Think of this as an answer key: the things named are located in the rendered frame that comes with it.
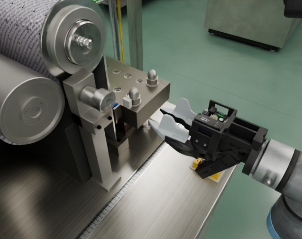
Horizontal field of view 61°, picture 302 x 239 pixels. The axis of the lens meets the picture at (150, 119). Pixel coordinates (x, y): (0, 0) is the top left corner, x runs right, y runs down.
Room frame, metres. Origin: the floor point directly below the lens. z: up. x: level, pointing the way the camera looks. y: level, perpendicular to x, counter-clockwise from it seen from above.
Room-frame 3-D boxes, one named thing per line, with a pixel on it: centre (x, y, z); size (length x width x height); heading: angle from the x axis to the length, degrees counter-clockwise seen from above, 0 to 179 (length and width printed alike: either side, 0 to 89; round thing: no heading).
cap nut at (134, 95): (0.51, 0.04, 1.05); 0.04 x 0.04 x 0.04
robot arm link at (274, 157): (0.26, -0.20, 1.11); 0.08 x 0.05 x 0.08; 145
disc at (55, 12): (0.42, 0.13, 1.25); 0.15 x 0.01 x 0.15; 145
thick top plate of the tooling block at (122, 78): (0.65, 0.15, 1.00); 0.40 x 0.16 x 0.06; 55
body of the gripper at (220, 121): (0.30, -0.13, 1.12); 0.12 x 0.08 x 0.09; 55
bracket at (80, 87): (0.36, 0.11, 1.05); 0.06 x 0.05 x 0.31; 55
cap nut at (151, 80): (0.60, 0.00, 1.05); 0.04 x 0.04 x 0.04
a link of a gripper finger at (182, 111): (0.39, -0.06, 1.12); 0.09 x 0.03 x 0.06; 46
